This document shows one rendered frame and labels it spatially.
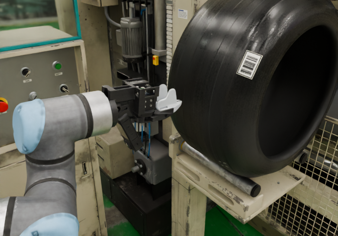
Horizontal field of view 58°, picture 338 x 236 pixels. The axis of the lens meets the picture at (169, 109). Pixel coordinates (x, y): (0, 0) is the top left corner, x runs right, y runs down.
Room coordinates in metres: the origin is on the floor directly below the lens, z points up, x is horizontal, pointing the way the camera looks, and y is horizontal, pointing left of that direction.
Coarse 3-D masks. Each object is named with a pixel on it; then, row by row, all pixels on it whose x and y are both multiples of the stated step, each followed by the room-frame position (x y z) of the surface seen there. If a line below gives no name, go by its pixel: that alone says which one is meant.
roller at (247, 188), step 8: (184, 144) 1.00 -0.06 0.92; (192, 152) 0.96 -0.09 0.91; (200, 160) 0.92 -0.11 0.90; (208, 160) 0.90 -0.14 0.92; (216, 168) 0.86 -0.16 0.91; (224, 168) 0.85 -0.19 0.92; (224, 176) 0.83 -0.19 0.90; (232, 176) 0.81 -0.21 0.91; (240, 176) 0.80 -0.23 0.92; (240, 184) 0.78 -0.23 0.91; (248, 184) 0.76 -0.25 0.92; (256, 184) 0.76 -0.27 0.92; (248, 192) 0.75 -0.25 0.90; (256, 192) 0.75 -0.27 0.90
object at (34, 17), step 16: (0, 0) 1.06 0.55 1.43; (16, 0) 1.09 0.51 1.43; (32, 0) 1.12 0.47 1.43; (48, 0) 1.15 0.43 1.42; (64, 0) 1.19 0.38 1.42; (0, 16) 1.05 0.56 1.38; (16, 16) 1.08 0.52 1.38; (32, 16) 1.11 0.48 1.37; (48, 16) 1.15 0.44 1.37; (64, 16) 1.18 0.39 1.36; (0, 32) 1.04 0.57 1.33; (16, 32) 1.07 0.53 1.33; (32, 32) 1.11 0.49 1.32; (48, 32) 1.14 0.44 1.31; (64, 32) 1.18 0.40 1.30; (80, 32) 1.21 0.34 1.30; (0, 48) 1.03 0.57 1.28; (16, 48) 1.06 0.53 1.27
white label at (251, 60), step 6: (246, 54) 0.71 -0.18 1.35; (252, 54) 0.70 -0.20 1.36; (258, 54) 0.70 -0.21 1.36; (246, 60) 0.70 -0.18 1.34; (252, 60) 0.70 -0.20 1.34; (258, 60) 0.69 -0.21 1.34; (240, 66) 0.70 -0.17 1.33; (246, 66) 0.69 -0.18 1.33; (252, 66) 0.69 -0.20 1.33; (240, 72) 0.69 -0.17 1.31; (246, 72) 0.69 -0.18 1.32; (252, 72) 0.68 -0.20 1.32
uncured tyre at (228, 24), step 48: (240, 0) 0.86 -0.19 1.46; (288, 0) 0.81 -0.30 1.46; (192, 48) 0.82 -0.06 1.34; (240, 48) 0.73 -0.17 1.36; (288, 48) 0.75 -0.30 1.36; (336, 48) 0.94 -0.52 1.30; (192, 96) 0.77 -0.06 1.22; (240, 96) 0.68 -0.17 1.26; (288, 96) 1.12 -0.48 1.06; (192, 144) 0.83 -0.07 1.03; (240, 144) 0.68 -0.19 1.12; (288, 144) 0.96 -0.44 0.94
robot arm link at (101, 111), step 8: (88, 96) 0.54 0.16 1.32; (96, 96) 0.55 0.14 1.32; (104, 96) 0.56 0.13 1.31; (96, 104) 0.53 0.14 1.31; (104, 104) 0.54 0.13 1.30; (96, 112) 0.52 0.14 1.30; (104, 112) 0.53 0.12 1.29; (96, 120) 0.51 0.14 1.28; (104, 120) 0.52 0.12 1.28; (112, 120) 0.53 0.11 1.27; (96, 128) 0.51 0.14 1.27; (104, 128) 0.52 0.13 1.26
